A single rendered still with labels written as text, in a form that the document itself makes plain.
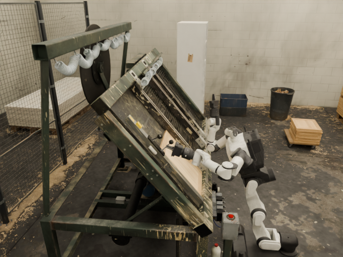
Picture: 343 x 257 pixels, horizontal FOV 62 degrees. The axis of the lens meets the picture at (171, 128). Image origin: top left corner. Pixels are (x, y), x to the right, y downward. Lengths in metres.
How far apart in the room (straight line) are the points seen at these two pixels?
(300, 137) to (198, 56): 2.51
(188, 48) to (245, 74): 2.08
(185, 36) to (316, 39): 3.19
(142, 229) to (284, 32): 6.11
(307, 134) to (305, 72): 2.60
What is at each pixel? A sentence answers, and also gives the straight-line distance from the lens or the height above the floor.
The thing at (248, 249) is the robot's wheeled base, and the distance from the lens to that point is 3.22.
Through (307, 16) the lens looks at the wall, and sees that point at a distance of 7.64.
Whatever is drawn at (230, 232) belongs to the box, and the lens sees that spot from 2.37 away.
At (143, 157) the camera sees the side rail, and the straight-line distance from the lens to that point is 2.02.
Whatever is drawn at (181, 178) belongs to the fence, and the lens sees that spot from 2.37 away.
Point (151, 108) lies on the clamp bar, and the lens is 2.66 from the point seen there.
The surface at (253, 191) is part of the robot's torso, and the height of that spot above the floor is 0.89.
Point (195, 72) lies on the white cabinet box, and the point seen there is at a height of 1.08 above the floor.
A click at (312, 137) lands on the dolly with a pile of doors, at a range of 5.63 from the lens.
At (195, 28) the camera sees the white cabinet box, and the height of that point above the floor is 1.94.
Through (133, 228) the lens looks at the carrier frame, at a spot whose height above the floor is 0.79.
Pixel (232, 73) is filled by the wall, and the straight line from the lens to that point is 7.62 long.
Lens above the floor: 2.44
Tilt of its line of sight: 24 degrees down
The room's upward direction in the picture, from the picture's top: straight up
